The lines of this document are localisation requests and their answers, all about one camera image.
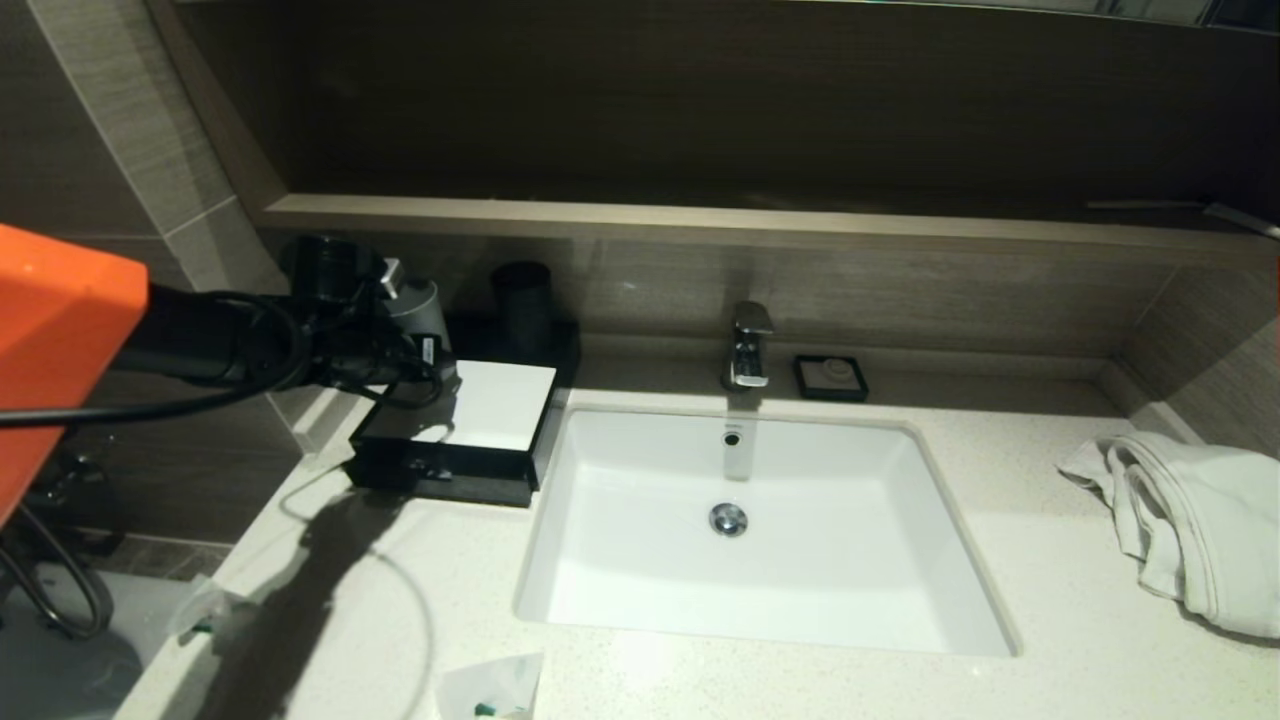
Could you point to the white bathtub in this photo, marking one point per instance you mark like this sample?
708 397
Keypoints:
60 680

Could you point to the black box with white top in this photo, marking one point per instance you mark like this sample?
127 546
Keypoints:
505 405

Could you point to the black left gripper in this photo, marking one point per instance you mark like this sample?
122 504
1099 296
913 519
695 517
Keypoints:
390 362

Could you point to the black cup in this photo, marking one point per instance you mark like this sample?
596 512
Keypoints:
523 305

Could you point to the chrome sink drain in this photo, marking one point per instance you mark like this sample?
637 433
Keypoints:
728 520

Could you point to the round white soap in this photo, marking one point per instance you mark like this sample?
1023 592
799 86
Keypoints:
833 376

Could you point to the white towel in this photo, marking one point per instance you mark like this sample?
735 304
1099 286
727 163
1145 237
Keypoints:
1200 520

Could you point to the chrome faucet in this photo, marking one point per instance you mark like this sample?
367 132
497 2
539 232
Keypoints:
748 350

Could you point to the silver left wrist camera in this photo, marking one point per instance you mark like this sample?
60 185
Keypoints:
390 275

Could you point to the wooden wall shelf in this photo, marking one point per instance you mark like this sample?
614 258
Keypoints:
700 225

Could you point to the clear packet with green toothbrush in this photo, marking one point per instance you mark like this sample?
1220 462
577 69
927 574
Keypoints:
490 685

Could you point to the white sink basin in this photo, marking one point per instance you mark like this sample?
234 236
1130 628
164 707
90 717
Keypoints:
800 570

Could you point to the black soap dish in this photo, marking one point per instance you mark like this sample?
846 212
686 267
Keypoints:
803 394

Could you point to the crumpled clear toiletry packet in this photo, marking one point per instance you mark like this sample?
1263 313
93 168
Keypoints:
208 615

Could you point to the grey plastic cup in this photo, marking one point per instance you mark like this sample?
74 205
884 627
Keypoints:
418 308

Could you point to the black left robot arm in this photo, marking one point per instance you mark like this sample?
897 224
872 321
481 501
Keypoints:
60 340

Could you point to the chrome bathtub valve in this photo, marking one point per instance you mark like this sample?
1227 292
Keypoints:
60 485

